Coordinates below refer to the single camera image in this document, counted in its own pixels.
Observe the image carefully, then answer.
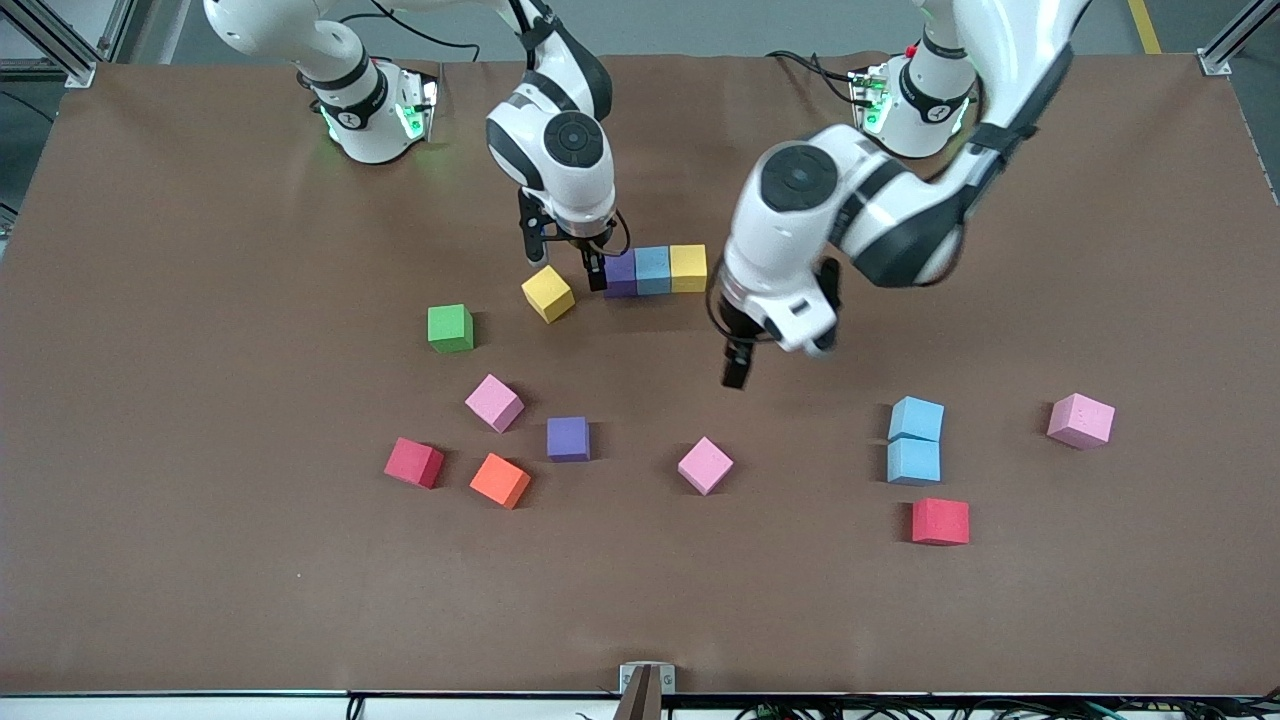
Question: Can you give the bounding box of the black base cable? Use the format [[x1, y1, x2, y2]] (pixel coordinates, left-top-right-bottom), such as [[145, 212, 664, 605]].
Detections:
[[765, 48, 863, 106]]

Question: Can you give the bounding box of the orange foam cube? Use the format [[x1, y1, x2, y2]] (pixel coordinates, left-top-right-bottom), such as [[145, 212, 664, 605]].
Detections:
[[469, 452, 533, 510]]

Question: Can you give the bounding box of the metal edge bracket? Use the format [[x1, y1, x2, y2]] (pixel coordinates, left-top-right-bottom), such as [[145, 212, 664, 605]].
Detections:
[[615, 662, 677, 720]]

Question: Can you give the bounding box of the crimson foam cube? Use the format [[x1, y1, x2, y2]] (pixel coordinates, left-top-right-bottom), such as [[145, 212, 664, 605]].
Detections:
[[384, 437, 446, 490]]

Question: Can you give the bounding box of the white table edge rail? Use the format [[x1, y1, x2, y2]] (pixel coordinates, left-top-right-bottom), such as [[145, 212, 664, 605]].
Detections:
[[0, 690, 1280, 720]]

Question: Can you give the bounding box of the green foam cube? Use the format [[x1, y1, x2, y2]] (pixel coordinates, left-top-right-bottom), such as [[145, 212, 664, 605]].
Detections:
[[427, 304, 475, 354]]

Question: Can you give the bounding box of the yellow floor tape strip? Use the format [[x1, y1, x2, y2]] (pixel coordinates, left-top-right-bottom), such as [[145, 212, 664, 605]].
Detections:
[[1128, 0, 1164, 56]]

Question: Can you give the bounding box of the light blue foam cube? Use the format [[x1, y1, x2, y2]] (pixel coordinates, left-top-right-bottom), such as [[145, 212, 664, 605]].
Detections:
[[888, 396, 946, 443], [887, 438, 942, 487], [634, 246, 672, 296]]

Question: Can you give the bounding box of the red foam cube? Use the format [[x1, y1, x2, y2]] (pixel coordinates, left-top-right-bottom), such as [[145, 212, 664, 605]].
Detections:
[[911, 498, 971, 547]]

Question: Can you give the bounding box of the brown table mat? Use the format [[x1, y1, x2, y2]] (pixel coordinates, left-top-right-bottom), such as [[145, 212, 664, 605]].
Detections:
[[0, 52, 1280, 698]]

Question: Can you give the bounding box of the yellow foam cube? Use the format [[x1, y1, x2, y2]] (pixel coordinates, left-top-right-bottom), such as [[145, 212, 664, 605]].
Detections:
[[669, 244, 709, 294], [521, 264, 576, 324]]

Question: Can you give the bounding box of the pink foam cube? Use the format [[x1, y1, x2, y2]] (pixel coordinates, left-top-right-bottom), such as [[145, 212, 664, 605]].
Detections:
[[1046, 392, 1116, 450], [464, 373, 526, 434], [677, 436, 735, 497]]

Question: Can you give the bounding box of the aluminium frame post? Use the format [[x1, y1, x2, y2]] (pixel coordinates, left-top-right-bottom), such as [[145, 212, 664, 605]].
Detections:
[[0, 0, 98, 89], [97, 0, 136, 63], [1198, 0, 1280, 77]]

